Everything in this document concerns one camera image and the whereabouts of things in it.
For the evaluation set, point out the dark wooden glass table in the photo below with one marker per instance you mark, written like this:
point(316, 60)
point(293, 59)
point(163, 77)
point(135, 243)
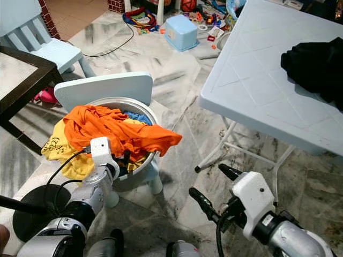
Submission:
point(51, 72)

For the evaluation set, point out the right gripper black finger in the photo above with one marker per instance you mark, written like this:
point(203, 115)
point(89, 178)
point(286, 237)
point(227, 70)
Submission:
point(208, 206)
point(231, 173)

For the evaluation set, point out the light blue plastic chair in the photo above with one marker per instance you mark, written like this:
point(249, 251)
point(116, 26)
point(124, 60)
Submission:
point(102, 88)

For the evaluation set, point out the slatted light blue chair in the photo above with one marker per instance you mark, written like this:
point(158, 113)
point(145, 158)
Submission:
point(59, 51)

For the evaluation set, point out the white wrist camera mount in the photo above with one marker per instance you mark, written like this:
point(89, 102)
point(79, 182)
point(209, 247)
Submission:
point(102, 152)
point(254, 198)

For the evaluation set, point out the black garment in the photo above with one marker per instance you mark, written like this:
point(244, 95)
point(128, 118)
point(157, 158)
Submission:
point(316, 69)

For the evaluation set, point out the black round-base stand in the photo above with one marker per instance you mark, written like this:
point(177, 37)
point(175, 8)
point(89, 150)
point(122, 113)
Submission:
point(35, 219)

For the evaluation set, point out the light blue folding table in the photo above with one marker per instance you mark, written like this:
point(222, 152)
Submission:
point(252, 69)

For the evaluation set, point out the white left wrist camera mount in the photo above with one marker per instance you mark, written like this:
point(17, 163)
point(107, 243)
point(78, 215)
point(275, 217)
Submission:
point(102, 152)

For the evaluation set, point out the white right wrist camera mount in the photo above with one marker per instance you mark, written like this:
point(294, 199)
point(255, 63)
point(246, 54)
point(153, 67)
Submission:
point(254, 198)

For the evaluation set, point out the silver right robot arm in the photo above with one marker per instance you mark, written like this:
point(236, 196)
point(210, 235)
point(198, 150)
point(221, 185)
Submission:
point(295, 241)

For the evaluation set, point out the orange garment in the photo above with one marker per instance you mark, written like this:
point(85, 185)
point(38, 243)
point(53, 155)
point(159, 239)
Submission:
point(118, 134)

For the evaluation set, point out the pink toy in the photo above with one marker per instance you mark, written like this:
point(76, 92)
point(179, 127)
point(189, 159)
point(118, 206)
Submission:
point(47, 96)

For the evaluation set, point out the person's bare leg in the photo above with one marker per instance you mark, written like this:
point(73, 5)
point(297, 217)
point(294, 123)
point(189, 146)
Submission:
point(4, 240)

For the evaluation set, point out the blue garment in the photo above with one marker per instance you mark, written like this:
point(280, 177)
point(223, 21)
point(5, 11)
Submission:
point(139, 116)

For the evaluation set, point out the yellow garment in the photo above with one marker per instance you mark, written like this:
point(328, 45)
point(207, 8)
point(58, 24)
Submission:
point(64, 150)

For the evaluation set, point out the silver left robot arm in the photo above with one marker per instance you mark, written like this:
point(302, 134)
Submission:
point(96, 193)

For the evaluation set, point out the grey laundry bucket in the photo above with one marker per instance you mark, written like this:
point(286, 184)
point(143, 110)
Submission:
point(147, 160)

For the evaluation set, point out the robot's right leg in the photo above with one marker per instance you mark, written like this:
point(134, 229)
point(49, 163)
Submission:
point(185, 250)

